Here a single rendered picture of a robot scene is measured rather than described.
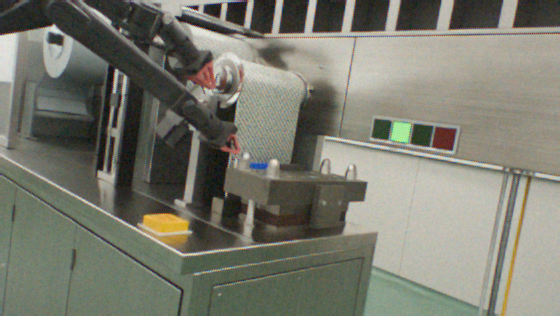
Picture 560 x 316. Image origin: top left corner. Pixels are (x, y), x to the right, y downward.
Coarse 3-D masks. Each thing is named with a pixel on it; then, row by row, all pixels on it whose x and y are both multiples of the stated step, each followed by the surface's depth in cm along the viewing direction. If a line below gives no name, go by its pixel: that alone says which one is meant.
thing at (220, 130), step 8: (208, 120) 112; (216, 120) 115; (200, 128) 113; (208, 128) 113; (216, 128) 115; (224, 128) 116; (232, 128) 115; (200, 136) 120; (208, 136) 115; (216, 136) 116; (224, 136) 115; (216, 144) 116; (224, 144) 114
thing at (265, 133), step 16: (240, 112) 122; (256, 112) 126; (272, 112) 131; (288, 112) 135; (240, 128) 123; (256, 128) 128; (272, 128) 132; (288, 128) 136; (240, 144) 124; (256, 144) 129; (272, 144) 133; (288, 144) 138; (256, 160) 130; (288, 160) 139
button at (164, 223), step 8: (144, 216) 100; (152, 216) 100; (160, 216) 101; (168, 216) 102; (176, 216) 103; (144, 224) 100; (152, 224) 98; (160, 224) 96; (168, 224) 97; (176, 224) 98; (184, 224) 100; (160, 232) 96; (168, 232) 97
